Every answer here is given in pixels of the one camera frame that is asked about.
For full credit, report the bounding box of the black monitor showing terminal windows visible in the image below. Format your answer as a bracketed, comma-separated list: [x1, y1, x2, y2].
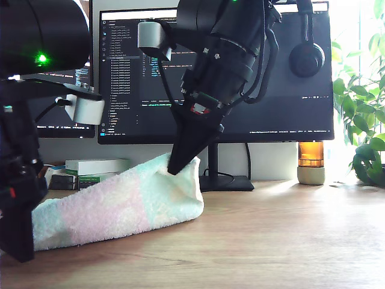
[29, 54, 96, 139]

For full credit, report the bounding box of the mint and pink tea towel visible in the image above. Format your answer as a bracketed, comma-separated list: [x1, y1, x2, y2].
[31, 152, 205, 252]

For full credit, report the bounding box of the small white cardboard box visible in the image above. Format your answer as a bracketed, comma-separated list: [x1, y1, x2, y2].
[43, 167, 66, 190]

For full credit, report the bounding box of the white box green label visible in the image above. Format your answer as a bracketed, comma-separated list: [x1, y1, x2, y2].
[77, 172, 121, 190]

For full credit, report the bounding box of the black over-ear headphones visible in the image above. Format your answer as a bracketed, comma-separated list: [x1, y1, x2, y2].
[288, 0, 326, 78]

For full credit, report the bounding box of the small dark box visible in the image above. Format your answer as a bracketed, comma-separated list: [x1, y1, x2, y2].
[49, 175, 78, 190]

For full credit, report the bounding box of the black monitor showing code editor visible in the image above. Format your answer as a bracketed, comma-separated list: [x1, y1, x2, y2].
[97, 2, 335, 145]

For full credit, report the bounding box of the black camera cable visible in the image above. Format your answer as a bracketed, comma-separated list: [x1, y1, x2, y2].
[158, 55, 181, 121]

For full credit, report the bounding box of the green leafy houseplant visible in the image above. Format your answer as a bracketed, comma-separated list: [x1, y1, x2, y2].
[330, 0, 385, 187]

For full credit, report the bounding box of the long white box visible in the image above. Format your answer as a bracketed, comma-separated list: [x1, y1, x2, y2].
[65, 158, 132, 176]

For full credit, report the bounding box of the amber glass jar pale base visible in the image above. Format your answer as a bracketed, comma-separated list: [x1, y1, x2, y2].
[297, 141, 327, 185]

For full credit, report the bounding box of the black monitor power cable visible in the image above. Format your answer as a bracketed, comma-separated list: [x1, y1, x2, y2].
[245, 141, 252, 180]

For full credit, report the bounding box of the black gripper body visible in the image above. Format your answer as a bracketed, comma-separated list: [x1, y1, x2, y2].
[180, 34, 262, 129]

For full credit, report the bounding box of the black monitor stand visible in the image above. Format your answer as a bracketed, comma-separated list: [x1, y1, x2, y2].
[198, 143, 255, 193]

